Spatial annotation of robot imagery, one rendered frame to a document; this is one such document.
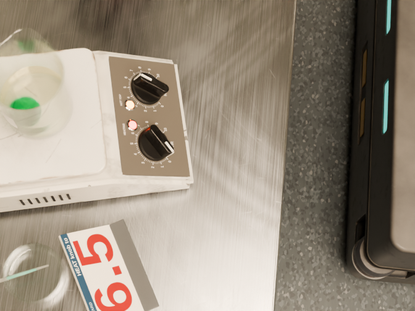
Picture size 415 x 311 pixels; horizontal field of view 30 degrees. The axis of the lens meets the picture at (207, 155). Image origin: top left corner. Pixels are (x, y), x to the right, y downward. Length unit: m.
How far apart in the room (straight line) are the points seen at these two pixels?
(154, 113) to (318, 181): 0.87
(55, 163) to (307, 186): 0.94
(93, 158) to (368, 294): 0.95
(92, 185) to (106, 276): 0.09
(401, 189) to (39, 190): 0.67
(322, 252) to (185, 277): 0.82
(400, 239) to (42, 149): 0.66
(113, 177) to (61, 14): 0.22
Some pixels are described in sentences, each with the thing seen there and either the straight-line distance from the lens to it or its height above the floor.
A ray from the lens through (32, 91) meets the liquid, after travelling 0.68.
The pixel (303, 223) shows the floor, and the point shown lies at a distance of 1.54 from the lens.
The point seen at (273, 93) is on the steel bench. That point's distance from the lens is 0.80.
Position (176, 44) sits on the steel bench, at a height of 0.75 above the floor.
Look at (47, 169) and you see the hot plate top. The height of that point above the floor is 0.84.
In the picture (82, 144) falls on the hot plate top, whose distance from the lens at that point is 0.68.
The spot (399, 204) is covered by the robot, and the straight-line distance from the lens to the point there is 1.21.
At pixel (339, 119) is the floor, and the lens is 1.62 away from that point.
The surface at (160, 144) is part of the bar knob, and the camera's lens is 0.71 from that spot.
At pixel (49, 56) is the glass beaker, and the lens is 0.65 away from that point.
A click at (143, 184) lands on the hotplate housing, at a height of 0.80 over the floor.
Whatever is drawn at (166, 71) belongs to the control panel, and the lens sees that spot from 0.76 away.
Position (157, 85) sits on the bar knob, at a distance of 0.73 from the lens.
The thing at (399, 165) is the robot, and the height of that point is 0.36.
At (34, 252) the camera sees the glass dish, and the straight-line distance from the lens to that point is 0.75.
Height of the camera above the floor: 1.49
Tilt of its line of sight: 73 degrees down
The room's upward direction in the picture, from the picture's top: 11 degrees clockwise
